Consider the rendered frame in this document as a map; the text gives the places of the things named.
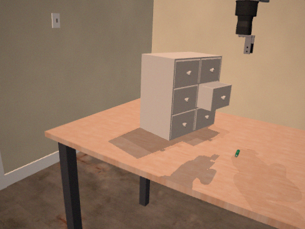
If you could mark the small beige chest of drawers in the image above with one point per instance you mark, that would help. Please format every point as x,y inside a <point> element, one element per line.
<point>157,89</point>

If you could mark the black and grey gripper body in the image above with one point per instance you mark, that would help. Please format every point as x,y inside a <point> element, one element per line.
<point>245,11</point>

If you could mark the grey drawer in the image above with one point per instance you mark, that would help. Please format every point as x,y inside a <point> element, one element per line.
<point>213,95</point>
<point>182,123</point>
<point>186,72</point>
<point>203,118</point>
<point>209,69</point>
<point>184,98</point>

